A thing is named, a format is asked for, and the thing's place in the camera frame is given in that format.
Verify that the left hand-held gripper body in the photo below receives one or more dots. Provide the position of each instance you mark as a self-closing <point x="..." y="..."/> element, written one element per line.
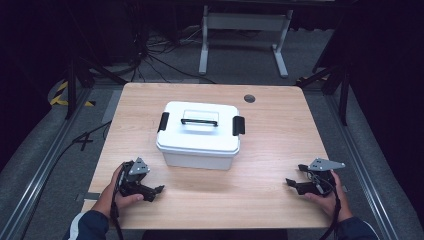
<point x="135" y="168"/>

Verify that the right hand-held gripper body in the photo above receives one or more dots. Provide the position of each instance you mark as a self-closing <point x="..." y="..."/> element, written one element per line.
<point x="321" y="165"/>

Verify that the white plastic storage box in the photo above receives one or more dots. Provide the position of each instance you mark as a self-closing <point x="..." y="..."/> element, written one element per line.
<point x="196" y="160"/>

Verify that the black box latch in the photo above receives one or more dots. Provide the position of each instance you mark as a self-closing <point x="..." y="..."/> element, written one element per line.
<point x="238" y="125"/>
<point x="163" y="121"/>

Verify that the white box lid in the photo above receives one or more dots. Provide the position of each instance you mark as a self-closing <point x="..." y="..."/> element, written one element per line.
<point x="196" y="138"/>

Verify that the person's left hand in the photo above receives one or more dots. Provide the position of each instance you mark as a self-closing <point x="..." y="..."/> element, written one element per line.
<point x="110" y="200"/>

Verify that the person's right hand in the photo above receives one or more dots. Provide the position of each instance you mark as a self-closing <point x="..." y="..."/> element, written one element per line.
<point x="335" y="205"/>

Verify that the black metal stand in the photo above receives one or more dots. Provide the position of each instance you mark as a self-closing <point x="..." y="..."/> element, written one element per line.
<point x="71" y="86"/>
<point x="343" y="90"/>

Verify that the yellow black floor tape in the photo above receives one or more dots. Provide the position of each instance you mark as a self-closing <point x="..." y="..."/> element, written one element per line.
<point x="61" y="87"/>

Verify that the aluminium floor rail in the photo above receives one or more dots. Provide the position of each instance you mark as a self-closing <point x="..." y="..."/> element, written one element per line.
<point x="363" y="173"/>
<point x="40" y="176"/>

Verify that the white metal desk frame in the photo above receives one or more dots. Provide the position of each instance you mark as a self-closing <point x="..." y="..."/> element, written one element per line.
<point x="246" y="21"/>

